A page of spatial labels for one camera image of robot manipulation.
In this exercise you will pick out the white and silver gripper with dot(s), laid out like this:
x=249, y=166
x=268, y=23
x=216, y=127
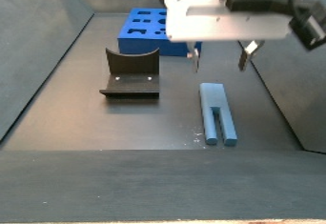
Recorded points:
x=204, y=20

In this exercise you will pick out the blue foam shape tray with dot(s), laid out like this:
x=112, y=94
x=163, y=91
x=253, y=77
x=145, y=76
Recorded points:
x=143, y=34

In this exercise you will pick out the light blue square-circle object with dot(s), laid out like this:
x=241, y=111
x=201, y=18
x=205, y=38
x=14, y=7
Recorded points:
x=215, y=107

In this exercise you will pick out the black curved fixture stand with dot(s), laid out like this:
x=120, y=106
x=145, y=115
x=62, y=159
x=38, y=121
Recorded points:
x=133, y=75

